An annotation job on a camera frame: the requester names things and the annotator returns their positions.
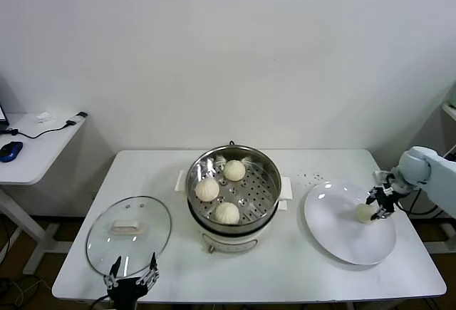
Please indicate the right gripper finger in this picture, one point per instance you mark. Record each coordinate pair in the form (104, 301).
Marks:
(380, 214)
(372, 194)

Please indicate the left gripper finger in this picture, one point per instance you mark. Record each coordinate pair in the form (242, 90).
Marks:
(151, 271)
(113, 273)

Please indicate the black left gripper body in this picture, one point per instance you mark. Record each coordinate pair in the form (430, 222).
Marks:
(126, 292)

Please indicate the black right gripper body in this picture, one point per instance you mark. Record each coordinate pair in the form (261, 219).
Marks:
(386, 197)

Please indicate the white steamed baozi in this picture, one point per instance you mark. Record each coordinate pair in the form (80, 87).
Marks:
(206, 190)
(363, 213)
(234, 170)
(227, 213)

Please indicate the light blue right robot arm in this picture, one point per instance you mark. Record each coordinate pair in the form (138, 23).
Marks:
(438, 178)

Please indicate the perforated steel steamer basket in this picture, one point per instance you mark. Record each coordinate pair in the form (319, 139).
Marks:
(256, 196)

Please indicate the white round plate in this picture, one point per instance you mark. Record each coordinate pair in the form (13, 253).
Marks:
(331, 224)

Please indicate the white stand base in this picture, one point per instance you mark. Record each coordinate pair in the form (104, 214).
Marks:
(448, 238)

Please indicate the cream electric cooking pot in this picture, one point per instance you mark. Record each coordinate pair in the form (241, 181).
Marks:
(231, 244)

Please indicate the white shelf board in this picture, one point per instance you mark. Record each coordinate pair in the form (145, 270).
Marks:
(449, 112)

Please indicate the white side table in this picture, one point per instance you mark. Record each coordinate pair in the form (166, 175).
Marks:
(42, 153)

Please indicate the blue computer mouse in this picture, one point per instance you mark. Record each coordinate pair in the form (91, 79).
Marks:
(10, 150)

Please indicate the small white crumpled object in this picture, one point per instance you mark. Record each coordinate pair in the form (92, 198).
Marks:
(43, 117)

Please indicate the black laptop screen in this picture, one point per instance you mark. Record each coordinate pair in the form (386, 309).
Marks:
(3, 117)

